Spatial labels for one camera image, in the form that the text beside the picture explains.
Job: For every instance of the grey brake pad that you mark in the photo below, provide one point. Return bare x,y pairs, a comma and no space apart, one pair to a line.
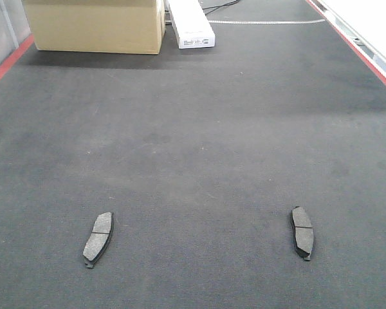
303,233
99,239

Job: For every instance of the dark grey conveyor belt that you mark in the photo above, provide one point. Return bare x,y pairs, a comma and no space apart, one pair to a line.
201,155

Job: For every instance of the long white carton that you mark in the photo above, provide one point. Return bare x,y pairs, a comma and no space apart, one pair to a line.
190,25

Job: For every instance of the large cardboard box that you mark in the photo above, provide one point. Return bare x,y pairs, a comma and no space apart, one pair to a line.
132,27

